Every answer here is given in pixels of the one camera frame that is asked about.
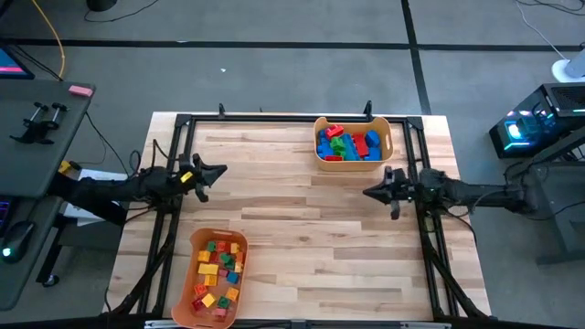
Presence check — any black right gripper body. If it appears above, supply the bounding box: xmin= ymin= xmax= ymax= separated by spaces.
xmin=384 ymin=165 xmax=418 ymax=221

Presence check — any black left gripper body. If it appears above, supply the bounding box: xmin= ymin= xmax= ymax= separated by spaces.
xmin=175 ymin=153 xmax=211 ymax=204

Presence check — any yellow plastic bin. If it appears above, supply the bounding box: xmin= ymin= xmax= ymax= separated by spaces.
xmin=313 ymin=116 xmax=395 ymax=173

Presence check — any orange plastic bin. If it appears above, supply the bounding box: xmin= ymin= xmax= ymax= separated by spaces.
xmin=171 ymin=228 xmax=250 ymax=329

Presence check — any white paper sheet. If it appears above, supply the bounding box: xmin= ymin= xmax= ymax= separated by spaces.
xmin=63 ymin=167 xmax=130 ymax=228

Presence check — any black desk support bar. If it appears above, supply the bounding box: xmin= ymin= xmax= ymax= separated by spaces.
xmin=48 ymin=172 xmax=129 ymax=228

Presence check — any yellow black small device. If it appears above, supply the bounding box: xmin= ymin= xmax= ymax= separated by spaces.
xmin=58 ymin=159 xmax=82 ymax=177

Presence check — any pink eraser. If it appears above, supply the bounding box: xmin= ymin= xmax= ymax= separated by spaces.
xmin=68 ymin=84 xmax=95 ymax=99

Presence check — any computer tower with lights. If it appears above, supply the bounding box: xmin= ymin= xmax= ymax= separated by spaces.
xmin=487 ymin=81 xmax=585 ymax=160

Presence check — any black clamp tool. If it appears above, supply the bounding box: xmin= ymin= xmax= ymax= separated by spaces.
xmin=8 ymin=101 xmax=69 ymax=146

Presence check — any dark grey side desk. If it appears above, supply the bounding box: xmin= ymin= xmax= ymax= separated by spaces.
xmin=0 ymin=80 xmax=96 ymax=312

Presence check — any grey equipment stand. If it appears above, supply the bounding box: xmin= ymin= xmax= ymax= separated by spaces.
xmin=502 ymin=127 xmax=585 ymax=266

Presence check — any black computer mouse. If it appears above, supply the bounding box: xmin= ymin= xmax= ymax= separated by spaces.
xmin=0 ymin=220 xmax=36 ymax=265

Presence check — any backlit keyboard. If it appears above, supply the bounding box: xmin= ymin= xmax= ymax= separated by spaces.
xmin=0 ymin=199 xmax=14 ymax=233

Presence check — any black round stand base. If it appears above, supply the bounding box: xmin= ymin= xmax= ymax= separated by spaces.
xmin=85 ymin=0 xmax=119 ymax=13

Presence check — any white tower fan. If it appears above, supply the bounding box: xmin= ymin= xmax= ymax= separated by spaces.
xmin=550 ymin=43 xmax=585 ymax=84

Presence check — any desk computer monitor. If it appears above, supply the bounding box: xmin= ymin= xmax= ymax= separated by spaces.
xmin=0 ymin=43 xmax=36 ymax=81

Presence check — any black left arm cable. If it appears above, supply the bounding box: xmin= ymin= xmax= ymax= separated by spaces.
xmin=127 ymin=139 xmax=184 ymax=184

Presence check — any black aluminium table frame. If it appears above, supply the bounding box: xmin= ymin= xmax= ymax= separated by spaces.
xmin=109 ymin=101 xmax=493 ymax=329

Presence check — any black desk cable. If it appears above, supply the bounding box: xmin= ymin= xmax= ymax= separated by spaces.
xmin=84 ymin=111 xmax=138 ymax=180

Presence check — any black floor cable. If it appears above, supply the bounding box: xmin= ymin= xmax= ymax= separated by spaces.
xmin=84 ymin=0 xmax=162 ymax=24

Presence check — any yellow floor cable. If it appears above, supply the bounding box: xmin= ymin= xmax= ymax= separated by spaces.
xmin=29 ymin=0 xmax=67 ymax=82

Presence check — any white floor cable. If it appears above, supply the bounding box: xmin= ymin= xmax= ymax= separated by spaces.
xmin=514 ymin=0 xmax=585 ymax=60

